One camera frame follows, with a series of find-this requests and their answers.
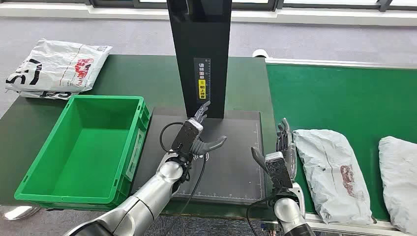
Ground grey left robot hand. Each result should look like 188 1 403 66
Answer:
191 101 228 156

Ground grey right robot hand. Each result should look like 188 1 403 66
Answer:
250 118 298 181

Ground grey plastic parcel bag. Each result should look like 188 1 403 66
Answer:
292 129 374 226
378 136 417 235

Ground green conveyor belt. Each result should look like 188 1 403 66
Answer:
265 63 417 223

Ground white printed parcel bag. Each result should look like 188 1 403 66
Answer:
18 90 81 101
5 39 113 93

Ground black scanner platform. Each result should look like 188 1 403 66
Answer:
132 107 267 206

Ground black yellow column sticker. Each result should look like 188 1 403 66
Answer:
194 58 211 104

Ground white crate label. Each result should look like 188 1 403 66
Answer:
125 128 144 182

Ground dark green table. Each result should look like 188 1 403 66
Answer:
0 54 278 221

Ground black scanner column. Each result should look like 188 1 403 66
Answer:
167 0 233 119

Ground green plastic crate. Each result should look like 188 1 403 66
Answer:
14 95 151 211

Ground white window sill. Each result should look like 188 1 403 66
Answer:
0 2 417 27

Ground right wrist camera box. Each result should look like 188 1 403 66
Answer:
264 151 294 190

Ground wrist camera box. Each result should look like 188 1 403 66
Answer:
264 151 294 190
171 118 204 154

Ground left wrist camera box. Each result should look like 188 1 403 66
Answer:
171 118 204 154

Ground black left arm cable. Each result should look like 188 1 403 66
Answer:
159 122 208 236

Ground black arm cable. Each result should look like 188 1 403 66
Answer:
159 122 208 236
246 191 284 234

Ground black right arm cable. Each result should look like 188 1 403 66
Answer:
246 191 284 234

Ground dark window frame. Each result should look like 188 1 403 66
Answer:
0 0 417 12

